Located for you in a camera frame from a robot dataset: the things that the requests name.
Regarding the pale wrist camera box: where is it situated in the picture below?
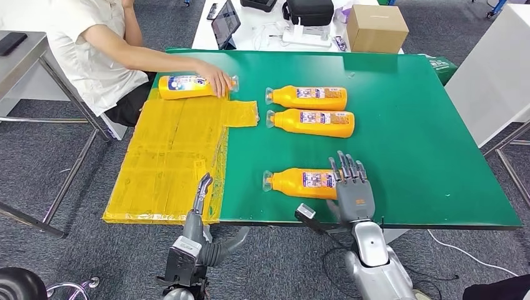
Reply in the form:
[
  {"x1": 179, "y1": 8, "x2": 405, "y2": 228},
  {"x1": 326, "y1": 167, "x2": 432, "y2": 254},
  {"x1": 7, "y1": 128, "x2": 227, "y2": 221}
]
[
  {"x1": 164, "y1": 236, "x2": 203, "y2": 288},
  {"x1": 294, "y1": 202, "x2": 332, "y2": 235}
]

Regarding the white desk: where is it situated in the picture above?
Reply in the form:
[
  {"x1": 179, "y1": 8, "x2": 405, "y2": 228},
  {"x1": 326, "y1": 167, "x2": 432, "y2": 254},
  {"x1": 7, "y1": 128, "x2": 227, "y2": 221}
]
[{"x1": 192, "y1": 0, "x2": 404, "y2": 54}]

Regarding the person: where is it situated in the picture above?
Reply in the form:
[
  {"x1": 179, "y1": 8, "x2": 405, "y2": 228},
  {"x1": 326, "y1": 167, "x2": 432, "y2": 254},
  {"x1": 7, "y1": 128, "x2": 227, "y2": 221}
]
[
  {"x1": 41, "y1": 0, "x2": 158, "y2": 127},
  {"x1": 461, "y1": 273, "x2": 530, "y2": 300}
]

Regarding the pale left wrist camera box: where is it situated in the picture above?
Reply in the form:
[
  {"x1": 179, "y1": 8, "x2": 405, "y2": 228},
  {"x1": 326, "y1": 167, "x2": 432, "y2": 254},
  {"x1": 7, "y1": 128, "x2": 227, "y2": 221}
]
[{"x1": 164, "y1": 236, "x2": 203, "y2": 288}]

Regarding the person's right hand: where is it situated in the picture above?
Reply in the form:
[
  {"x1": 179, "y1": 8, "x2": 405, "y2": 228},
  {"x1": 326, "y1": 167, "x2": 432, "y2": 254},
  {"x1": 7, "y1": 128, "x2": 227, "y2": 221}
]
[{"x1": 194, "y1": 59, "x2": 234, "y2": 99}]

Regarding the brown cardboard box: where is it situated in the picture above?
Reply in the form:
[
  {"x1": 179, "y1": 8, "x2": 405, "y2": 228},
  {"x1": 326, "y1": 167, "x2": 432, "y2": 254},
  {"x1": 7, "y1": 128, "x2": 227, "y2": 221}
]
[{"x1": 346, "y1": 4, "x2": 410, "y2": 54}]

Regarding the purple plastic packet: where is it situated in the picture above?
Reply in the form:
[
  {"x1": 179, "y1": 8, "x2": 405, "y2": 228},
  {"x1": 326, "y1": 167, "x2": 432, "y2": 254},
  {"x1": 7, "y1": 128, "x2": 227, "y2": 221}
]
[{"x1": 333, "y1": 6, "x2": 353, "y2": 24}]

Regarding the orange detergent bottle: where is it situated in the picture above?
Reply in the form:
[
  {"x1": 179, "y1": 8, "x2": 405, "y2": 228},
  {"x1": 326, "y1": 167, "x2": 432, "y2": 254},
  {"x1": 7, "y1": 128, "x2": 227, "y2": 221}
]
[
  {"x1": 266, "y1": 108, "x2": 356, "y2": 139},
  {"x1": 262, "y1": 167, "x2": 344, "y2": 201},
  {"x1": 157, "y1": 74, "x2": 240, "y2": 101},
  {"x1": 264, "y1": 85, "x2": 348, "y2": 112}
]

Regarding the grey steel table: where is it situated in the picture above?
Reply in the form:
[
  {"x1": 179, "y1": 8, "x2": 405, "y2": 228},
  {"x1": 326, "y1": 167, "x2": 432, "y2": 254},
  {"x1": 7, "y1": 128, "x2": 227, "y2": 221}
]
[{"x1": 0, "y1": 31, "x2": 113, "y2": 239}]

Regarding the black hard case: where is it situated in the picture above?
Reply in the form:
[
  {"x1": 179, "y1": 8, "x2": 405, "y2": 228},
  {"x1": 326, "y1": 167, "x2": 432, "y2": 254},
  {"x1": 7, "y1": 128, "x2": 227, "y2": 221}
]
[{"x1": 240, "y1": 0, "x2": 279, "y2": 13}]

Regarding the chrome caster frame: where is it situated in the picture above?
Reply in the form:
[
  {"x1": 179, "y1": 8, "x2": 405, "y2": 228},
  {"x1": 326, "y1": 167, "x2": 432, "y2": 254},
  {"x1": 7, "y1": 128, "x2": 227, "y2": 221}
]
[{"x1": 45, "y1": 277, "x2": 101, "y2": 300}]

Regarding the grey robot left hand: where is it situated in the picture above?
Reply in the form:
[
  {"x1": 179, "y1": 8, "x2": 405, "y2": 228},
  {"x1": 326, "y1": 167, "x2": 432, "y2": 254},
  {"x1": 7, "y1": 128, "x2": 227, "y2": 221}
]
[{"x1": 182, "y1": 172, "x2": 251, "y2": 268}]

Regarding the black domed cover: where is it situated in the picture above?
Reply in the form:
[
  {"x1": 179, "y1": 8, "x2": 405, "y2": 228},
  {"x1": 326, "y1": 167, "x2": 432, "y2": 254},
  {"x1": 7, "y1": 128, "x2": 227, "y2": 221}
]
[{"x1": 0, "y1": 267, "x2": 48, "y2": 300}]

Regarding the dark tablet on stand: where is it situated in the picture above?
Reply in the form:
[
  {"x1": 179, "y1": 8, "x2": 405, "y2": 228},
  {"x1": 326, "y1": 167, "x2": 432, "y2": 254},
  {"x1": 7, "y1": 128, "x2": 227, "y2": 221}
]
[{"x1": 211, "y1": 0, "x2": 242, "y2": 51}]

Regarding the blue cart frame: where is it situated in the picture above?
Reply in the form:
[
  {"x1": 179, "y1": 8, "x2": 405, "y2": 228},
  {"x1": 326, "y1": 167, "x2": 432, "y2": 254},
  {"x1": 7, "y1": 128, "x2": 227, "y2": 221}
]
[{"x1": 471, "y1": 0, "x2": 508, "y2": 21}]

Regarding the steel table frame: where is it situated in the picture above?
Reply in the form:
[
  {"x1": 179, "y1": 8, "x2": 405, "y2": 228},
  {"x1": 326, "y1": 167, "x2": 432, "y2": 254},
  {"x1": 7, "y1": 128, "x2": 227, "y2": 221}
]
[{"x1": 482, "y1": 119, "x2": 530, "y2": 210}]

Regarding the white side table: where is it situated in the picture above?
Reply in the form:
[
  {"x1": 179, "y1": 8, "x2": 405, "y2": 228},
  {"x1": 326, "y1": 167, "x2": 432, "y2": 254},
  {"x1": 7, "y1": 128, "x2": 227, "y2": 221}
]
[{"x1": 444, "y1": 4, "x2": 530, "y2": 149}]

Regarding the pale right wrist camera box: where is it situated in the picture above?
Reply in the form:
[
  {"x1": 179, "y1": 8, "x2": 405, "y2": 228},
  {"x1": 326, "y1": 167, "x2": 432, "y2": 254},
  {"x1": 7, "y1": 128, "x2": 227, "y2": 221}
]
[{"x1": 294, "y1": 202, "x2": 332, "y2": 235}]

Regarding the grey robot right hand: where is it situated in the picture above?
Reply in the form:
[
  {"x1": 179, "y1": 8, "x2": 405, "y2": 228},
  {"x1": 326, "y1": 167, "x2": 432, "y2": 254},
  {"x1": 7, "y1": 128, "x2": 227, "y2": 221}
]
[{"x1": 326, "y1": 150, "x2": 376, "y2": 224}]

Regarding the green printed bag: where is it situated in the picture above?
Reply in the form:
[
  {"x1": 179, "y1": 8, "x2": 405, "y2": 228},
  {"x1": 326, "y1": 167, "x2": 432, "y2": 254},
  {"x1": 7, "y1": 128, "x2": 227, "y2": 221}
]
[{"x1": 419, "y1": 52, "x2": 459, "y2": 86}]

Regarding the white floor cable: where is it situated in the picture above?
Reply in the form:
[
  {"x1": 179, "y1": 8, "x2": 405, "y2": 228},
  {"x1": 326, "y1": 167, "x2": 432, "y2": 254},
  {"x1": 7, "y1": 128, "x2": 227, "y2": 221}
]
[{"x1": 426, "y1": 229, "x2": 519, "y2": 278}]

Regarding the black zip bag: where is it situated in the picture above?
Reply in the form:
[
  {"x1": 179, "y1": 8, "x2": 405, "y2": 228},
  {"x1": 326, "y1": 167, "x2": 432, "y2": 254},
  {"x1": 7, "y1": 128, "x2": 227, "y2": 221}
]
[{"x1": 281, "y1": 0, "x2": 335, "y2": 28}]

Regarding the white power strip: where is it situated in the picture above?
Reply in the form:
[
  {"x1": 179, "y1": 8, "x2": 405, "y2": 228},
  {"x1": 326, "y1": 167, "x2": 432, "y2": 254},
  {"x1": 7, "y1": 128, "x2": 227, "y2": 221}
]
[{"x1": 281, "y1": 16, "x2": 333, "y2": 48}]

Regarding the thin white charger cable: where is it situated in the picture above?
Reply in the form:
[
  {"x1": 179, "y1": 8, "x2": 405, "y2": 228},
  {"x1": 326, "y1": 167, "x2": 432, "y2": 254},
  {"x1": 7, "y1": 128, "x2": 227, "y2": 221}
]
[{"x1": 251, "y1": 21, "x2": 291, "y2": 48}]

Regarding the yellow taped cardboard sheet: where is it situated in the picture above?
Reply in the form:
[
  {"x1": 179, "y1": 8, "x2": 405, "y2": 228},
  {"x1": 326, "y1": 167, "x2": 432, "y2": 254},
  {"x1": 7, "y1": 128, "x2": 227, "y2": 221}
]
[{"x1": 102, "y1": 89, "x2": 261, "y2": 226}]

